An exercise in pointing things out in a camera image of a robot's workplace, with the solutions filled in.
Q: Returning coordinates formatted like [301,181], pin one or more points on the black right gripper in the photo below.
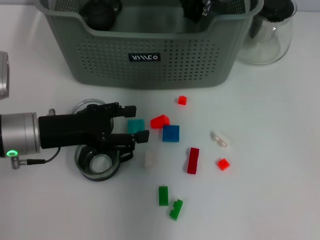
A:
[205,7]

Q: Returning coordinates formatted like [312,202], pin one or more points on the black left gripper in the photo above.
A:
[72,130]

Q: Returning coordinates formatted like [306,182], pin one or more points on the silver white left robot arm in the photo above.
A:
[20,135]

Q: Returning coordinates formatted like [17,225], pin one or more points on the grey perforated storage basket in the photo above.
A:
[175,70]

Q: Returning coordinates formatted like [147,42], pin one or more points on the teal square building brick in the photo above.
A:
[135,124]

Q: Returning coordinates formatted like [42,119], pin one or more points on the red sloped building brick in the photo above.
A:
[158,122]

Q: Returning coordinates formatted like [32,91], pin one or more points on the blue square building brick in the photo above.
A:
[170,133]

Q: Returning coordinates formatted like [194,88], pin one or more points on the small red building brick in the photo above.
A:
[223,164]
[182,100]

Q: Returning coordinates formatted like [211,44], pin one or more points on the dark red long brick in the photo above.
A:
[193,161]

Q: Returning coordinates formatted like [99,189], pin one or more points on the glass teapot black lid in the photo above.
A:
[265,50]

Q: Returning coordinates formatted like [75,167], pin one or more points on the green rectangular building brick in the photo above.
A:
[163,196]

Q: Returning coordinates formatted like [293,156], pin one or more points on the silver connector stub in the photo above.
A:
[51,111]

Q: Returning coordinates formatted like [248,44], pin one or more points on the green notched building brick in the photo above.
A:
[176,211]

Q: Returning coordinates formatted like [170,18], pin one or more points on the black round teapot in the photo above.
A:
[100,15]

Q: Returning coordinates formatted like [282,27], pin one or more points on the left wrist camera housing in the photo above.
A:
[3,75]

